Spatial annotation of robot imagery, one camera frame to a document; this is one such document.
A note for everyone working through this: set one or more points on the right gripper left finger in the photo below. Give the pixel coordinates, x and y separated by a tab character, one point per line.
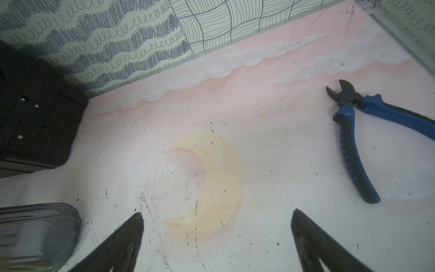
119	252

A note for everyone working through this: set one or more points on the black plastic toolbox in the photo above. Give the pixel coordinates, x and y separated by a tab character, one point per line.
40	114

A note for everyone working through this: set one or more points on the clear glass vase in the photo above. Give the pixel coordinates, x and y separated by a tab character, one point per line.
39	237

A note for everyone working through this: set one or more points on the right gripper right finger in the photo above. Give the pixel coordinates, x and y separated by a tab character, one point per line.
317	249

